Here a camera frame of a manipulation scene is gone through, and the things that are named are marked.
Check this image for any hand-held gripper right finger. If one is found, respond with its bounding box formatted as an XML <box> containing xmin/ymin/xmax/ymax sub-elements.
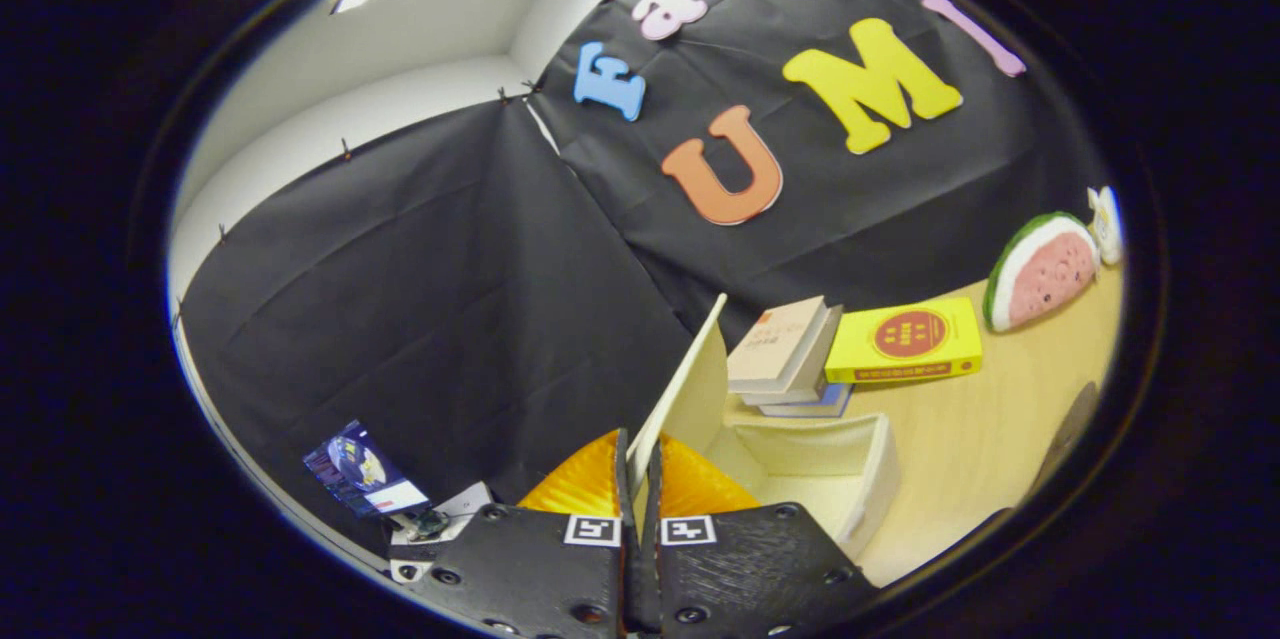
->
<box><xmin>640</xmin><ymin>434</ymin><xmax>881</xmax><ymax>639</ymax></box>

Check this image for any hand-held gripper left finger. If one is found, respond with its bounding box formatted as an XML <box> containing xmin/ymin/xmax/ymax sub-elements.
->
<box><xmin>395</xmin><ymin>427</ymin><xmax>641</xmax><ymax>639</ymax></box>

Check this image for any beige storage box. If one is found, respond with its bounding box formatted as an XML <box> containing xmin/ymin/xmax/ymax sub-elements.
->
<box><xmin>625</xmin><ymin>294</ymin><xmax>901</xmax><ymax>562</ymax></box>

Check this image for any brown fuzzy shoe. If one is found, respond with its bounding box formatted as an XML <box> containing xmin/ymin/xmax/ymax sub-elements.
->
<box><xmin>1028</xmin><ymin>381</ymin><xmax>1101</xmax><ymax>500</ymax></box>

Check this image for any white paper sheet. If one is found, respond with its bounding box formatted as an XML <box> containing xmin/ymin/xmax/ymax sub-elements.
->
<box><xmin>390</xmin><ymin>482</ymin><xmax>494</xmax><ymax>580</ymax></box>

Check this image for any blue printed packet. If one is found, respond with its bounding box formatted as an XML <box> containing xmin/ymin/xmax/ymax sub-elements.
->
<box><xmin>303</xmin><ymin>420</ymin><xmax>431</xmax><ymax>518</ymax></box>

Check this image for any yellow book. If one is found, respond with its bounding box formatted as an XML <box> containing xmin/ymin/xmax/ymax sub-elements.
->
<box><xmin>824</xmin><ymin>297</ymin><xmax>984</xmax><ymax>385</ymax></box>

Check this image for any watermelon plush toy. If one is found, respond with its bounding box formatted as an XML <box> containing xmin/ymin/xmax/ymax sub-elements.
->
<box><xmin>982</xmin><ymin>211</ymin><xmax>1101</xmax><ymax>334</ymax></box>

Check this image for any white plush toy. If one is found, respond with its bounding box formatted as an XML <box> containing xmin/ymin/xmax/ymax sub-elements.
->
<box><xmin>1087</xmin><ymin>186</ymin><xmax>1123</xmax><ymax>266</ymax></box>

